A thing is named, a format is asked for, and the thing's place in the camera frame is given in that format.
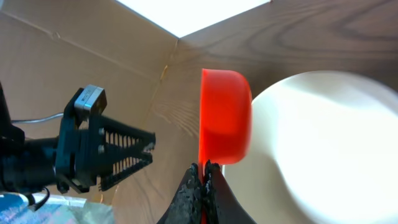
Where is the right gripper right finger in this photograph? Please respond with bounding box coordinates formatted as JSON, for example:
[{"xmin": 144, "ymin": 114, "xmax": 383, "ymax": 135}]
[{"xmin": 203, "ymin": 160, "xmax": 256, "ymax": 224}]

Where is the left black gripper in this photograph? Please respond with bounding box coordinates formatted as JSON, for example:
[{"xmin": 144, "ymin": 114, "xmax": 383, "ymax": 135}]
[{"xmin": 55, "ymin": 88, "xmax": 156, "ymax": 194}]

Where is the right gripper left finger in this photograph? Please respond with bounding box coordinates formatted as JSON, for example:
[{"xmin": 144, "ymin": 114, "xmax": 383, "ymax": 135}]
[{"xmin": 157, "ymin": 163, "xmax": 202, "ymax": 224}]

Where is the red plastic measuring scoop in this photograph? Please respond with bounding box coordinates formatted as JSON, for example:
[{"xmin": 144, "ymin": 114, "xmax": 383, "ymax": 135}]
[{"xmin": 197, "ymin": 68, "xmax": 253, "ymax": 224}]

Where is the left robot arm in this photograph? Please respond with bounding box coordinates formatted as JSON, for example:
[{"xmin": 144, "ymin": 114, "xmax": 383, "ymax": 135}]
[{"xmin": 1, "ymin": 88, "xmax": 155, "ymax": 194}]

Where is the white round bowl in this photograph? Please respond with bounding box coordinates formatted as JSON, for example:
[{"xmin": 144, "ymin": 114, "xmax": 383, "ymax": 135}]
[{"xmin": 223, "ymin": 71, "xmax": 397, "ymax": 223}]

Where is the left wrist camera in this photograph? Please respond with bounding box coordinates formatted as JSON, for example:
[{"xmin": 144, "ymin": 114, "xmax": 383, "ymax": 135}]
[{"xmin": 74, "ymin": 85, "xmax": 108, "ymax": 121}]

